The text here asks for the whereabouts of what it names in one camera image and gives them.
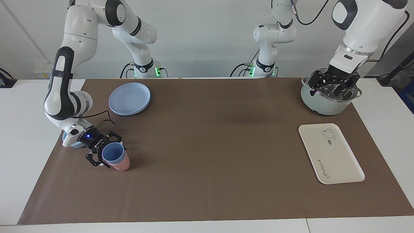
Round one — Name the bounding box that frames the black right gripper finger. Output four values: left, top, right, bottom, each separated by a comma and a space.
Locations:
107, 130, 127, 151
85, 151, 109, 168

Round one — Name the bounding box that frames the blue ribbed plastic cup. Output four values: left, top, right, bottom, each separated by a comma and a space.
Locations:
102, 142, 126, 164

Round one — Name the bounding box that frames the pink plastic cup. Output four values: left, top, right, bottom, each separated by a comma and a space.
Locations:
107, 154, 130, 172

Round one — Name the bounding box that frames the cream rabbit print tray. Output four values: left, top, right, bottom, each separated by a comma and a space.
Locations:
298, 123, 365, 185

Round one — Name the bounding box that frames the light blue bowl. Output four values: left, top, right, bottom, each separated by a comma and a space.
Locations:
62, 131, 86, 149

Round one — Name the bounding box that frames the mint green cooking pot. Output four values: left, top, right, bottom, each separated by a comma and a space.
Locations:
300, 68, 363, 116

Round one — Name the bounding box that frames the blue round plate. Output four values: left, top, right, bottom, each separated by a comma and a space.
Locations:
108, 82, 151, 116

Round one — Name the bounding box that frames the black tripod stand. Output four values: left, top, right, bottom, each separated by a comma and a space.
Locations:
377, 52, 414, 86

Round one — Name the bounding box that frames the blue box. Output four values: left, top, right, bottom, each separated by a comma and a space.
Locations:
398, 81, 414, 114

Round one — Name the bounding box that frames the white yellow power strip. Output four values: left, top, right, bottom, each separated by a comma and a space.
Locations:
33, 63, 54, 80

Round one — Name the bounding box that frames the brown table mat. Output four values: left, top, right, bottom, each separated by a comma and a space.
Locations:
18, 78, 414, 225

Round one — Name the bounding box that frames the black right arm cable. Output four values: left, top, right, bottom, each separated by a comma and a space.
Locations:
76, 110, 116, 128

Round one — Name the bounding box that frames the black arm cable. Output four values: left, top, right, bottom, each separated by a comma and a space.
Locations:
370, 10, 410, 62
76, 110, 116, 128

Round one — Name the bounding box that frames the black cable with plug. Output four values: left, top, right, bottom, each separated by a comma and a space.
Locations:
290, 0, 330, 25

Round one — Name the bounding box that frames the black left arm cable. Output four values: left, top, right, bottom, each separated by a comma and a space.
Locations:
370, 10, 410, 62

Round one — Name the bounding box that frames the black clamp mount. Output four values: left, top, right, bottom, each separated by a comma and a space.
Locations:
0, 68, 17, 88

